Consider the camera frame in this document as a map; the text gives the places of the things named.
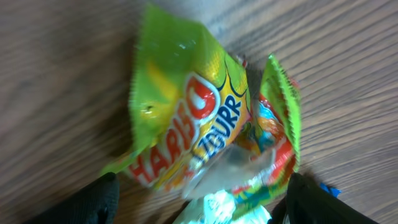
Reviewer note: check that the green Haribo candy bag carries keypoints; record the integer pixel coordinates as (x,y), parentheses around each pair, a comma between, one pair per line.
(190,102)

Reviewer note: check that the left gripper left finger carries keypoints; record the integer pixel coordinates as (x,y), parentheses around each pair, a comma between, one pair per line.
(97,203)

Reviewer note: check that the blue snack wrapper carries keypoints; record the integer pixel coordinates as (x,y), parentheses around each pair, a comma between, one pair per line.
(330,189)

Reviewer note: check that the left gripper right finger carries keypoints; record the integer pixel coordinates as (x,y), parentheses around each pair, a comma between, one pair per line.
(306,203)

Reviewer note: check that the teal white snack packet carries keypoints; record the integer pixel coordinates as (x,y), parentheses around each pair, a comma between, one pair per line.
(218,208)

